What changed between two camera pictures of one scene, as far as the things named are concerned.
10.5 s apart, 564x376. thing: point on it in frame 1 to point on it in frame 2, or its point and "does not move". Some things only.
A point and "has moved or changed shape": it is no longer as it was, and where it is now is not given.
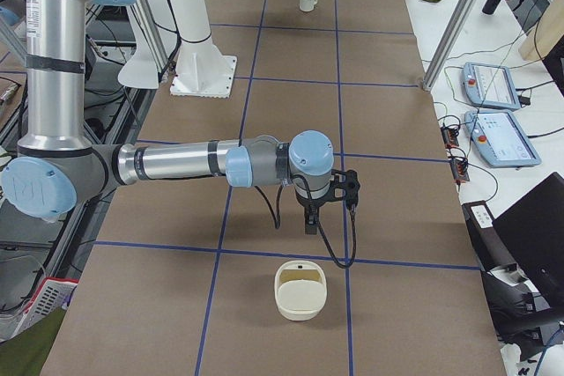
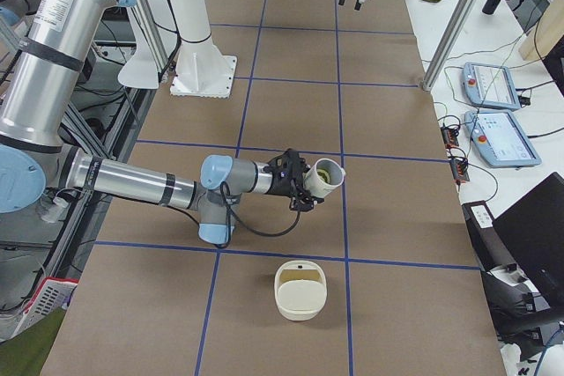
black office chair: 521,257 does not move
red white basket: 52,295 does not move
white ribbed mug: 307,1 has moved or changed shape
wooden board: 545,33 does not move
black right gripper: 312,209 to 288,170
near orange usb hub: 459,170 does not move
